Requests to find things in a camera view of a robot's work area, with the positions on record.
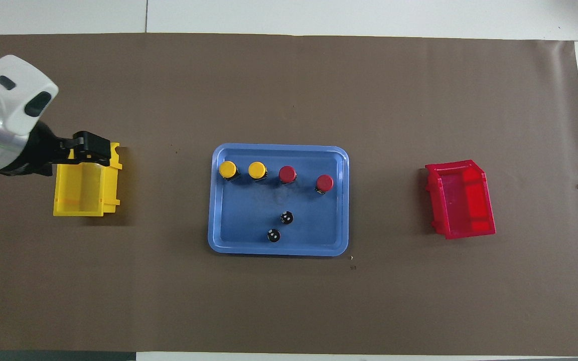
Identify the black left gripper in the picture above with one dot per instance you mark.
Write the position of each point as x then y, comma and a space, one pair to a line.
48, 155

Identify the black cylindrical capacitor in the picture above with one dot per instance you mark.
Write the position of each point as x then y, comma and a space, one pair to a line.
273, 235
287, 217

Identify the yellow push button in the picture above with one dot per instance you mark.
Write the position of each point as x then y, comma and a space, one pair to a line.
257, 170
227, 169

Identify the red push button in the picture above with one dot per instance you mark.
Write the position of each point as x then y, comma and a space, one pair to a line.
287, 174
324, 183

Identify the blue plastic tray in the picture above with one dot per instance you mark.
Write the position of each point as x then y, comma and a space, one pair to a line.
239, 215

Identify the brown table mat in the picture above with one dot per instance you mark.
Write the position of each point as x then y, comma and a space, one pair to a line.
289, 75

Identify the yellow plastic bin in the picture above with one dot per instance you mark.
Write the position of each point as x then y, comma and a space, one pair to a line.
78, 190

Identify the red plastic bin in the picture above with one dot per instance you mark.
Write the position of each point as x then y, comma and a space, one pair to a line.
462, 200

